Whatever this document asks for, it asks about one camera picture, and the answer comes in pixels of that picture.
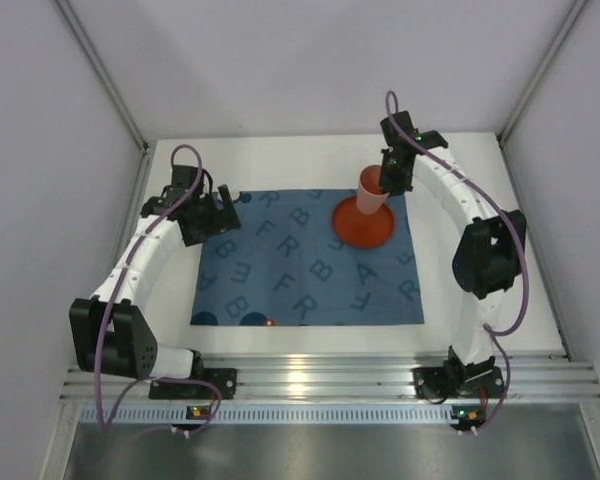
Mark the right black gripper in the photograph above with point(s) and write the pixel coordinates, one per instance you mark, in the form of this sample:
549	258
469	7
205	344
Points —
395	181

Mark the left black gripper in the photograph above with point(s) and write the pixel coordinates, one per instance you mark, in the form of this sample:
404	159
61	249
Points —
219	214

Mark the pink plastic cup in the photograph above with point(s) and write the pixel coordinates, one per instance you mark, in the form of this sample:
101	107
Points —
369	197

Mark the red round plate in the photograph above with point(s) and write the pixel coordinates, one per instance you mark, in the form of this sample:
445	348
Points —
360	230

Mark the blue letter-print placemat cloth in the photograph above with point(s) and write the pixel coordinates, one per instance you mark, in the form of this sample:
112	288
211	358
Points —
286	265

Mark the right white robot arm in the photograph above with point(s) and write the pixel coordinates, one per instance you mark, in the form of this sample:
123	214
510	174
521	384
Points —
490	255

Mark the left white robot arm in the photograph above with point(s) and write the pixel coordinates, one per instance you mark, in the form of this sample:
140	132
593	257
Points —
110	332

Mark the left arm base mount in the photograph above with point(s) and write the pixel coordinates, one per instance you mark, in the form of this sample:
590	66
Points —
214	383

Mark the aluminium mounting rail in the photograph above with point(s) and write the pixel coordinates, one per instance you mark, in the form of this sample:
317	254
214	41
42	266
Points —
315	363

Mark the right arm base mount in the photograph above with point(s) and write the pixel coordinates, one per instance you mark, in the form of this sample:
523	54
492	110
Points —
434	385

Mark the perforated cable tray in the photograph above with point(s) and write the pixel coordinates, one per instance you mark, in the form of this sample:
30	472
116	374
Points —
291	414

